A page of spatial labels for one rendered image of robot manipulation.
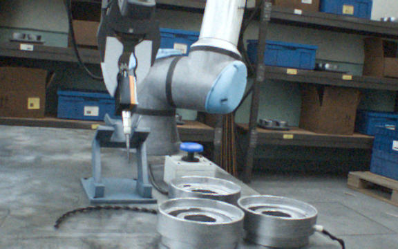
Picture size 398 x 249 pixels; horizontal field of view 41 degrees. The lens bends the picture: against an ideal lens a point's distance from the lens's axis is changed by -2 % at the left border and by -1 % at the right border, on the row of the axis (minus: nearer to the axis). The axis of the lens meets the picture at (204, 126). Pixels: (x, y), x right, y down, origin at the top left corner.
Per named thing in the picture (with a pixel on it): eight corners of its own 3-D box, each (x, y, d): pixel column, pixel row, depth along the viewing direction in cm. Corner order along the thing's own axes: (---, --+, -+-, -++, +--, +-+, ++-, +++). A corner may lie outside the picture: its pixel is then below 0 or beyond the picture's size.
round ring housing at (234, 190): (253, 217, 77) (256, 190, 77) (198, 227, 71) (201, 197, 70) (206, 198, 85) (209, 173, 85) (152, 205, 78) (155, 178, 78)
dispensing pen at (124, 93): (121, 156, 75) (117, 55, 82) (116, 167, 78) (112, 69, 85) (137, 156, 76) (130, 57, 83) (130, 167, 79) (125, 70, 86)
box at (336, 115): (361, 136, 485) (367, 89, 480) (311, 133, 469) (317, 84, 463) (335, 128, 526) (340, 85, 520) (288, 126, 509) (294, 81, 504)
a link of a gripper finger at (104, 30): (121, 66, 83) (131, 11, 82) (123, 66, 81) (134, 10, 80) (91, 60, 81) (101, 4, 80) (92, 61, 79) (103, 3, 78)
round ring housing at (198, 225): (249, 259, 61) (253, 225, 60) (158, 256, 59) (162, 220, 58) (230, 229, 71) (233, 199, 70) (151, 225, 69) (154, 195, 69)
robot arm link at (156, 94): (140, 102, 130) (145, 46, 129) (191, 109, 126) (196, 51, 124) (115, 104, 119) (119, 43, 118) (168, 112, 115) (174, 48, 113)
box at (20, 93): (54, 120, 400) (57, 70, 395) (-14, 117, 380) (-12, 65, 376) (48, 113, 437) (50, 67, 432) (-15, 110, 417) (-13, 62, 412)
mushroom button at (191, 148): (203, 174, 91) (206, 146, 90) (181, 173, 90) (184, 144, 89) (196, 169, 95) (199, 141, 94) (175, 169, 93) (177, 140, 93)
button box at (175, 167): (213, 191, 90) (216, 162, 90) (173, 191, 88) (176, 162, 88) (199, 179, 98) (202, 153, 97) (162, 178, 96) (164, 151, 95)
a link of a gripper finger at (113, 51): (109, 94, 87) (120, 38, 86) (116, 97, 81) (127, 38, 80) (90, 90, 86) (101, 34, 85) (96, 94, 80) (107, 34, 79)
